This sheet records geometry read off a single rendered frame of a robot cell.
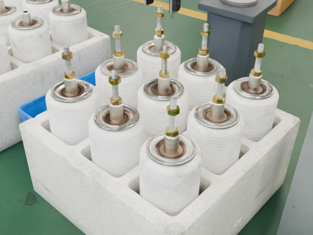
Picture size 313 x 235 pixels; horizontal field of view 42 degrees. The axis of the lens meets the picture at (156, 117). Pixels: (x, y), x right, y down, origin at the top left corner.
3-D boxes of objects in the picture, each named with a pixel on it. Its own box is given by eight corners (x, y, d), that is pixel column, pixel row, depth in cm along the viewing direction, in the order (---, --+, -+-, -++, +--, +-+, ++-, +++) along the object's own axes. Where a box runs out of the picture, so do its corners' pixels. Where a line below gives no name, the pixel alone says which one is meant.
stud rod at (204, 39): (200, 60, 80) (203, 24, 76) (200, 58, 81) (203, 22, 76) (205, 61, 80) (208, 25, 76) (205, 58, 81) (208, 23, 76)
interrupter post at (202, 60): (200, 72, 80) (201, 57, 78) (193, 67, 82) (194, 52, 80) (210, 69, 81) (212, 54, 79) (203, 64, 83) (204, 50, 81)
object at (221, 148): (172, 185, 80) (176, 110, 69) (211, 168, 84) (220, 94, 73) (202, 218, 73) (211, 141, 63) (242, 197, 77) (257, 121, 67)
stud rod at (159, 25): (159, 38, 87) (159, 4, 83) (162, 39, 87) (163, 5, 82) (155, 40, 86) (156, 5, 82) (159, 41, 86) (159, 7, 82)
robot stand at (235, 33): (214, 84, 124) (225, -13, 107) (258, 100, 118) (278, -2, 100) (189, 106, 115) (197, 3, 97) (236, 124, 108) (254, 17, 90)
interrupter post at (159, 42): (162, 53, 87) (163, 38, 85) (152, 51, 87) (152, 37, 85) (165, 48, 89) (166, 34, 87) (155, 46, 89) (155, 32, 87)
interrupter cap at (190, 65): (197, 81, 77) (197, 78, 77) (176, 65, 83) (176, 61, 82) (228, 72, 81) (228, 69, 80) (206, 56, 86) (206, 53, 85)
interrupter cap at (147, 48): (171, 60, 84) (172, 57, 84) (137, 55, 86) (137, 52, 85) (180, 44, 90) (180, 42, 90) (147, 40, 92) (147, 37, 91)
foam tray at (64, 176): (154, 114, 111) (155, 55, 101) (283, 183, 90) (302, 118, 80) (33, 190, 88) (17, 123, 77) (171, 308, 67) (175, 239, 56)
